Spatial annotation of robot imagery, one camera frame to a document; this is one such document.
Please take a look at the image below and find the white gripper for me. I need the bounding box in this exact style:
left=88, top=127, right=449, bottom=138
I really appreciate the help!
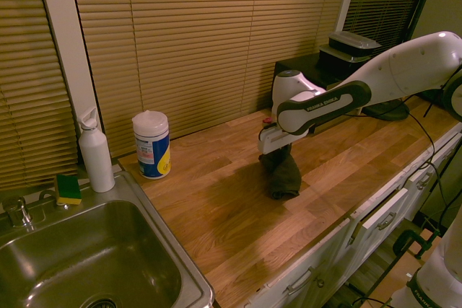
left=257, top=123, right=312, bottom=159

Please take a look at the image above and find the dark grey cloth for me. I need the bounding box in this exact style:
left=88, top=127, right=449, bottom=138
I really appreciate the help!
left=258, top=144, right=302, bottom=201

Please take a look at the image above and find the black and steel microwave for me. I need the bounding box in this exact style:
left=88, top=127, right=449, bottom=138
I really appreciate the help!
left=273, top=51, right=366, bottom=136

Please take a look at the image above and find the clear lidded food container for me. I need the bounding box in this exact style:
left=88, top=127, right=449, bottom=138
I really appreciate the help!
left=327, top=30, right=383, bottom=58
left=318, top=43, right=370, bottom=71

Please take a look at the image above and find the black round stand base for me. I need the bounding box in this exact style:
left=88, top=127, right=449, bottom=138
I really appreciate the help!
left=362, top=100, right=411, bottom=122

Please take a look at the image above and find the white open drawer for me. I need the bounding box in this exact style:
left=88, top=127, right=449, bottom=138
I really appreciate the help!
left=359, top=186, right=411, bottom=230

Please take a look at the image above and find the white kitchen base cabinet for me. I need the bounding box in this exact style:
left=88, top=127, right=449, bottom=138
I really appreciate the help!
left=248, top=120, right=462, bottom=308

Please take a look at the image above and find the tan slatted window blind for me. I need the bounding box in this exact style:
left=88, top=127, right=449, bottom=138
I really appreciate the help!
left=0, top=0, right=79, bottom=190
left=341, top=0, right=433, bottom=50
left=67, top=0, right=354, bottom=140

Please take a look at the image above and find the white wipes canister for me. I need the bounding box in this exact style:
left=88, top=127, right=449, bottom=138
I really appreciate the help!
left=131, top=110, right=173, bottom=180

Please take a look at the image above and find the black clamp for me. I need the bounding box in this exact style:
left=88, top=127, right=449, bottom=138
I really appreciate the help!
left=392, top=227, right=440, bottom=261

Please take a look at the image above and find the white metal water bottle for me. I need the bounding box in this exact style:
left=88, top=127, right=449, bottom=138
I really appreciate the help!
left=77, top=106, right=117, bottom=194

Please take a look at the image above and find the stainless steel sink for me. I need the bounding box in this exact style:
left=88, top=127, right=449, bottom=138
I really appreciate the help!
left=0, top=170, right=217, bottom=308

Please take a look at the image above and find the green and yellow sponge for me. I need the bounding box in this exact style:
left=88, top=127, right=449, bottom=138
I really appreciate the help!
left=54, top=173, right=84, bottom=208

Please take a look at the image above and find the chrome faucet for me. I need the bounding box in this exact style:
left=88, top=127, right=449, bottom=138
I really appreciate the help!
left=1, top=195, right=35, bottom=229

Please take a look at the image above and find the metal bar drawer handle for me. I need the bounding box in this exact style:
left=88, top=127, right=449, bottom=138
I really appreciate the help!
left=376, top=212, right=397, bottom=230
left=286, top=267, right=314, bottom=295
left=416, top=173, right=433, bottom=190

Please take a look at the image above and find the black power cable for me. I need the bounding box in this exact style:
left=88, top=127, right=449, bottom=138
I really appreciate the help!
left=406, top=110, right=451, bottom=232

